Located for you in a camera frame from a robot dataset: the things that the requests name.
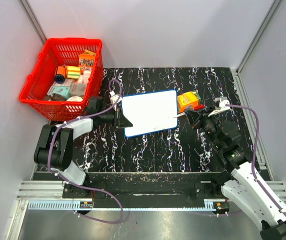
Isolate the white blue-framed whiteboard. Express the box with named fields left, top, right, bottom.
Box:
left=121, top=89, right=178, bottom=138

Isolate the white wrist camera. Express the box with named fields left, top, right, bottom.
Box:
left=110, top=90, right=122, bottom=110
left=208, top=96, right=230, bottom=117

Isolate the yellow striped box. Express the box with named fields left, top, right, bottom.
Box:
left=65, top=65, right=81, bottom=80

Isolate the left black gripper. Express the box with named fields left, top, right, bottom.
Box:
left=98, top=106, right=132, bottom=129

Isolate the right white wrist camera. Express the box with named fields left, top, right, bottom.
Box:
left=208, top=96, right=230, bottom=117

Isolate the orange juice carton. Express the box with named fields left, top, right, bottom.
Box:
left=177, top=90, right=201, bottom=113

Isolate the white round container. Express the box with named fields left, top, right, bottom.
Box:
left=66, top=96, right=83, bottom=102

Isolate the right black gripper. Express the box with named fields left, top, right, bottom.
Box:
left=183, top=106, right=223, bottom=150

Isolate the teal box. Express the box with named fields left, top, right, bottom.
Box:
left=47, top=85, right=71, bottom=99

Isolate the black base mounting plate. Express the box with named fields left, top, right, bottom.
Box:
left=62, top=181, right=240, bottom=210

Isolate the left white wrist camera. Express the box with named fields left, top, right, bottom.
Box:
left=110, top=90, right=122, bottom=110

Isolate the orange snack box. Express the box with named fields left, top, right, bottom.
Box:
left=79, top=54, right=96, bottom=67

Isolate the red plastic shopping basket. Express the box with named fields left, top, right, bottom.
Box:
left=19, top=37, right=103, bottom=121

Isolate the blue orange can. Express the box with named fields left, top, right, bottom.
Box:
left=54, top=66, right=66, bottom=84

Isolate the brown pink box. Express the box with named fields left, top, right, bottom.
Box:
left=70, top=82, right=87, bottom=97

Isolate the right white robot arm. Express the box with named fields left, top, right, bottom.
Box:
left=184, top=107, right=286, bottom=240

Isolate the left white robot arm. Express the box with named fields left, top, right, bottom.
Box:
left=34, top=96, right=133, bottom=198

